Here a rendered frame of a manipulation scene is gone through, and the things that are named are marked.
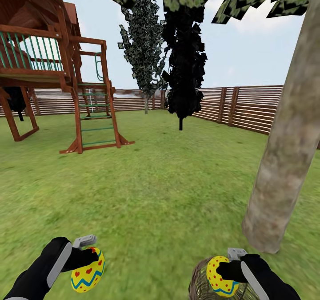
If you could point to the wicker basket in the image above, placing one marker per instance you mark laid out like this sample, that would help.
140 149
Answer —
194 288

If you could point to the easter egg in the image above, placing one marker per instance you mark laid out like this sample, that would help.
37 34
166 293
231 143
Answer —
85 278
221 288

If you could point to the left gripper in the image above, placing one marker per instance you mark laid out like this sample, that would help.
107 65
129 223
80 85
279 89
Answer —
83 258

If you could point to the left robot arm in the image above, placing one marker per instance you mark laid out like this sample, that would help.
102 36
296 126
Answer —
58 256

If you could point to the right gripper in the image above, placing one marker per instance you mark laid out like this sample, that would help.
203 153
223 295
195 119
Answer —
228 271

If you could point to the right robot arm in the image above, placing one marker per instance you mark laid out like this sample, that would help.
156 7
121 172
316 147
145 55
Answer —
251 269

